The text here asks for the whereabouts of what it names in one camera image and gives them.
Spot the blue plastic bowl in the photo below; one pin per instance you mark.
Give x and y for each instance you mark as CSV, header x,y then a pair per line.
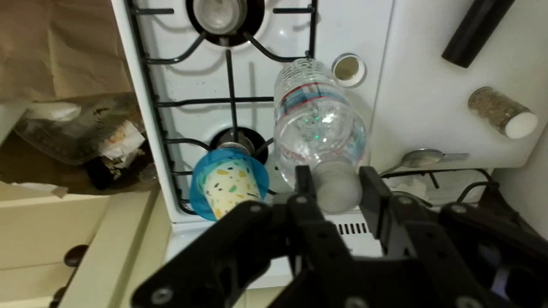
x,y
198,182

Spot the grey spice shaker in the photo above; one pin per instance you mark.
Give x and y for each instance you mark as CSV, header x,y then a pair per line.
x,y
498,112

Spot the round stove burner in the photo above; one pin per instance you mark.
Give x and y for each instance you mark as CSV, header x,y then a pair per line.
x,y
239,139
222,18

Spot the metal spoon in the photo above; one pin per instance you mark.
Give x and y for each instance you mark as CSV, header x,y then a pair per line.
x,y
421,158

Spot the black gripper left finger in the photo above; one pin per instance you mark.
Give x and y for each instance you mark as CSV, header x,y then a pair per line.
x,y
308,240

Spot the white stove cover board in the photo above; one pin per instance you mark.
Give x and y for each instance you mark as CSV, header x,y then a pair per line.
x,y
433,103

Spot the black stove grate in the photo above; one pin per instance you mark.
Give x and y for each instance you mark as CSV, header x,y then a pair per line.
x,y
231,100
438,172

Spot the black cylinder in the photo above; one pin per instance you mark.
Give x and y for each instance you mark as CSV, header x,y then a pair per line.
x,y
472,31

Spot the dark cabinet knob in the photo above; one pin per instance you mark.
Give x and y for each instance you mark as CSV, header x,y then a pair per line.
x,y
56,298
75,256

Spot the clear plastic trash container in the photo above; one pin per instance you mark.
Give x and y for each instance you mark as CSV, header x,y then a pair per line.
x,y
73,134

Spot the small round jar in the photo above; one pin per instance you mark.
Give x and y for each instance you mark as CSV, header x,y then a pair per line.
x,y
347,69

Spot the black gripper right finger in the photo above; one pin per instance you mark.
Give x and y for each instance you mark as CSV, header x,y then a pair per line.
x,y
433,245

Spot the clear plastic water bottle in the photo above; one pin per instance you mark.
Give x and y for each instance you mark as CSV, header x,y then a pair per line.
x,y
316,120

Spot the white gas stove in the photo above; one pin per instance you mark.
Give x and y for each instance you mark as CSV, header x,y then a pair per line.
x,y
171,79

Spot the cream cabinet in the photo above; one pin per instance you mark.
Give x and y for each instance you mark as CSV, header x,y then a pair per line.
x,y
85,233

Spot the brown paper bag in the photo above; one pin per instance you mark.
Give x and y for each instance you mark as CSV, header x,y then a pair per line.
x,y
56,45

